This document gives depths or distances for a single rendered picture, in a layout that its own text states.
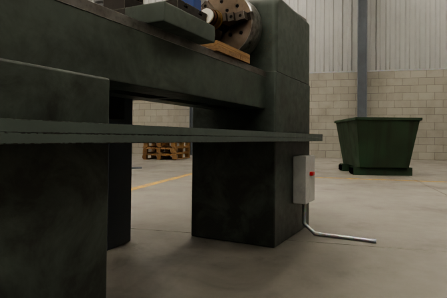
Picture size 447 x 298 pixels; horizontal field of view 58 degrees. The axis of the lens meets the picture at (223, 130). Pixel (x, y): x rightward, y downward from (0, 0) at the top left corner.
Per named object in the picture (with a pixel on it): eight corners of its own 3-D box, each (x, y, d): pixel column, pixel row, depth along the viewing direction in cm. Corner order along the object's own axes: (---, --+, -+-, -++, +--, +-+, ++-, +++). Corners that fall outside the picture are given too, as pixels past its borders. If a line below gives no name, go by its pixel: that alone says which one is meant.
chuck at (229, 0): (200, 59, 210) (207, -1, 209) (255, 61, 195) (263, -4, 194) (191, 56, 202) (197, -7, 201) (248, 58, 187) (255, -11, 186)
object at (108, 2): (140, 27, 160) (140, 14, 161) (161, 24, 156) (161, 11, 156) (102, 13, 142) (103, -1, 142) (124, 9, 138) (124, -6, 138)
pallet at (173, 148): (159, 157, 1071) (160, 140, 1072) (191, 157, 1054) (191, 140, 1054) (141, 159, 949) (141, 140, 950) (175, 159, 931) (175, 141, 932)
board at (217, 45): (182, 69, 196) (182, 61, 196) (249, 63, 179) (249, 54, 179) (142, 58, 169) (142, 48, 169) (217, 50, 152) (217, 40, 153)
